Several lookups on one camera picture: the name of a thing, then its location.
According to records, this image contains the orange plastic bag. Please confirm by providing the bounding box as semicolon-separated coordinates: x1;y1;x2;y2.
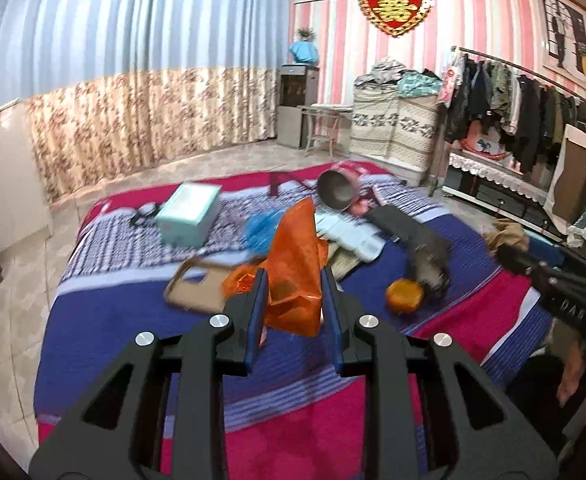
221;197;329;337

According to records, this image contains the black patterned snack bag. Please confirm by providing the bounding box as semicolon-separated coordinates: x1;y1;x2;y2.
408;223;450;298

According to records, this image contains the blue plastic bag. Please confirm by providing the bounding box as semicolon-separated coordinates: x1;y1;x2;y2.
243;209;284;256

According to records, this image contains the brown cardboard piece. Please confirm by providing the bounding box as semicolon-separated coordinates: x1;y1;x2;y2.
164;258;254;315

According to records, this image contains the beige crumpled cloth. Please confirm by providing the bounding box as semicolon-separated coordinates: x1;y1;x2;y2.
482;219;530;256

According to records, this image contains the brown cardboard panel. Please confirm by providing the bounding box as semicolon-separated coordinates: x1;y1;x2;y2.
543;125;586;235

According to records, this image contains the striped plaid blanket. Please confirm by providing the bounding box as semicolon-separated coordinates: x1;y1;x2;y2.
34;162;551;479

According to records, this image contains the low tv stand with lace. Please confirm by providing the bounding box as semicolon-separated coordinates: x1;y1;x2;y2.
442;150;564;242

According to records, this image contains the black flat case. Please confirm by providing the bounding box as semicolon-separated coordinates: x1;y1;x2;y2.
365;205;421;244

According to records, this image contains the teal cardboard box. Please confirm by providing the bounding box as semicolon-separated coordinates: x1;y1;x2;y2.
155;182;221;248

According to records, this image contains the clothes rack with garments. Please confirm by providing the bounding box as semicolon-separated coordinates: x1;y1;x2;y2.
441;49;586;176

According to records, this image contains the covered cabinet with cloth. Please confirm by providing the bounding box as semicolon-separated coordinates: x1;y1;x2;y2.
349;74;442;183

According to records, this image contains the small metal stool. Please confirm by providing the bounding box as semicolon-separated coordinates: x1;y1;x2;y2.
299;103;353;156

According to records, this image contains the white low cabinet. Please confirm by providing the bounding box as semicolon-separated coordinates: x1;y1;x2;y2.
0;100;53;252

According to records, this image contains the water dispenser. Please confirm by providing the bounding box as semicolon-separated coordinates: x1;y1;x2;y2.
275;39;321;150

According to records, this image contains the pile of clothes on cabinet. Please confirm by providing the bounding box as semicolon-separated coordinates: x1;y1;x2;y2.
354;60;443;99

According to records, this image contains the blue floral curtain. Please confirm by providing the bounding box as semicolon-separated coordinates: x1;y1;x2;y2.
0;0;290;202

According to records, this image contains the framed wall picture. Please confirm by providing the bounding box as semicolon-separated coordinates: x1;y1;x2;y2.
538;0;586;91

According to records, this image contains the red heart wall decoration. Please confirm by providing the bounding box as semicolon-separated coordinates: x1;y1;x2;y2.
358;0;433;38

